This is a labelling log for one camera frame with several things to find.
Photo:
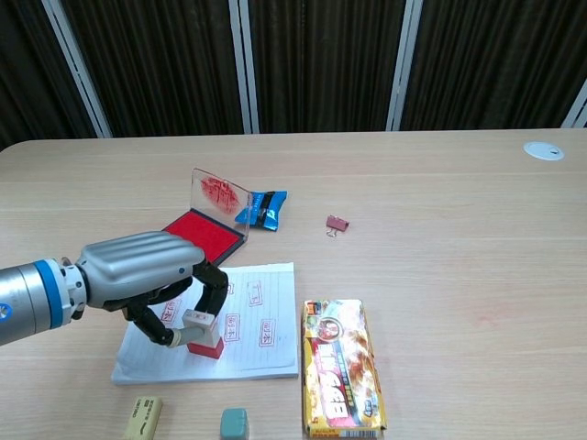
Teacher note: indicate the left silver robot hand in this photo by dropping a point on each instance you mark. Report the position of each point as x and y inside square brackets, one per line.
[137, 268]

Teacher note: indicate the white and red stamp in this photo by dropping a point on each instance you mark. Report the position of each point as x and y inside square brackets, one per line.
[206, 337]

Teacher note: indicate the red ink pad with lid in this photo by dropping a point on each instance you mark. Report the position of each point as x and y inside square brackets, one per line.
[202, 234]

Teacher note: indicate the blue snack packet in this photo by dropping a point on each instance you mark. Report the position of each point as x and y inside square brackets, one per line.
[263, 210]

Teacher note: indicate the white lined notepad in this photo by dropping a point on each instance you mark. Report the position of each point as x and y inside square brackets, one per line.
[257, 339]

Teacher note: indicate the yellow eraser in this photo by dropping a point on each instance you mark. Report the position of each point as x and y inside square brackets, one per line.
[144, 418]

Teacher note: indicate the green eraser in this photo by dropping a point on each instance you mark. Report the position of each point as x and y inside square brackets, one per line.
[235, 424]

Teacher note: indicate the pink binder clip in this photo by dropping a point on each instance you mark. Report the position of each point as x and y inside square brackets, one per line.
[337, 223]

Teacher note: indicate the yellow snack box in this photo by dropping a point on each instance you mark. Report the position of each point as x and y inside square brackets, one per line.
[341, 366]

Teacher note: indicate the white partition post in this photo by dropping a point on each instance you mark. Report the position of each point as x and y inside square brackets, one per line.
[576, 110]
[75, 64]
[245, 64]
[403, 64]

